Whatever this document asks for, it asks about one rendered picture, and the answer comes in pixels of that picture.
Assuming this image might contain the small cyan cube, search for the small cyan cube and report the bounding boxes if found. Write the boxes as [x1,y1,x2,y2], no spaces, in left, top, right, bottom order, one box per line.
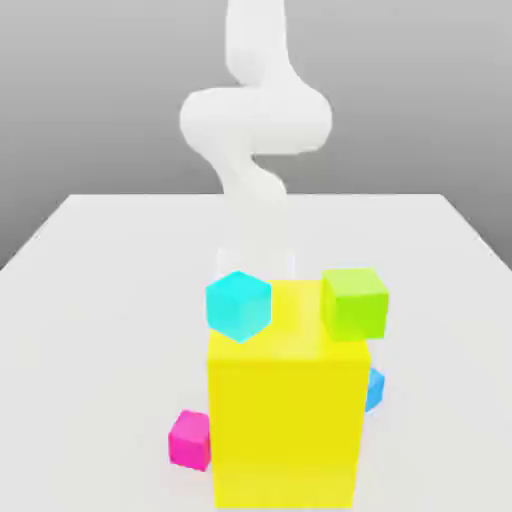
[204,269,273,345]

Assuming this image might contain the small green cube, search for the small green cube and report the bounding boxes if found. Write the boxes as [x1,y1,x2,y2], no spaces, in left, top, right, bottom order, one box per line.
[320,267,390,343]

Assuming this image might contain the small blue cube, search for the small blue cube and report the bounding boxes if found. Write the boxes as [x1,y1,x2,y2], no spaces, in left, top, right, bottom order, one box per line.
[364,366,386,413]

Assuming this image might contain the small pink cube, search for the small pink cube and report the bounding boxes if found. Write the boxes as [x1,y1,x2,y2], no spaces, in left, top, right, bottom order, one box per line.
[167,409,212,473]

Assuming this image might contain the large yellow box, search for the large yellow box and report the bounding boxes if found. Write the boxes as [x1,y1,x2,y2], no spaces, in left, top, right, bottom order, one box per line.
[206,278,371,511]

